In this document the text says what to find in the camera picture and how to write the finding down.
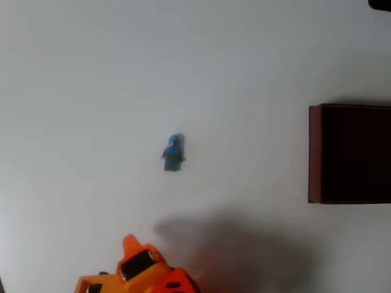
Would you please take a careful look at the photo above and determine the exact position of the small blue toy figure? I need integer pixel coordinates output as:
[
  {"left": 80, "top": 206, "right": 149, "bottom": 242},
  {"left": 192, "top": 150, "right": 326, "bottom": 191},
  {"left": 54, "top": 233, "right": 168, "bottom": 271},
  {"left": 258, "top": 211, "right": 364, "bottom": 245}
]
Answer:
[{"left": 160, "top": 133, "right": 187, "bottom": 173}]

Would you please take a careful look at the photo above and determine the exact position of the dark red cardboard box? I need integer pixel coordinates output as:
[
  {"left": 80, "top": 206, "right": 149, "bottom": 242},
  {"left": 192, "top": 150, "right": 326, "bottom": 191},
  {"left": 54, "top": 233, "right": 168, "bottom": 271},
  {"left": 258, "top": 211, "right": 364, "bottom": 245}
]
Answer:
[{"left": 307, "top": 103, "right": 391, "bottom": 205}]

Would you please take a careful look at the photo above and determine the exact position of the black object at edge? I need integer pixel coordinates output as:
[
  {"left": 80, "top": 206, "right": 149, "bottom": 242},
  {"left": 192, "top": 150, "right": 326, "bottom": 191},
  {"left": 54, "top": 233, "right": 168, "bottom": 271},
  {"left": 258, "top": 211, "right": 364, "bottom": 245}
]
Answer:
[{"left": 367, "top": 0, "right": 391, "bottom": 12}]

